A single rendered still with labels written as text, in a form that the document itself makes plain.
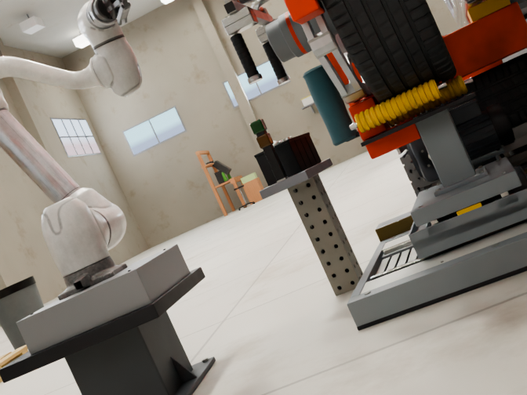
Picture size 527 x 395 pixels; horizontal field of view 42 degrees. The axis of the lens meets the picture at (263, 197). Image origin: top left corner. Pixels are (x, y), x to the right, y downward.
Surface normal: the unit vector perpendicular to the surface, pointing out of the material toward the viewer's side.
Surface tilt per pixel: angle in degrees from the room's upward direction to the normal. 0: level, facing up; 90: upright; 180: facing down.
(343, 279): 90
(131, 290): 90
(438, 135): 90
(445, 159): 90
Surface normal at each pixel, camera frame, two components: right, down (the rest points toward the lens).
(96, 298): -0.16, 0.10
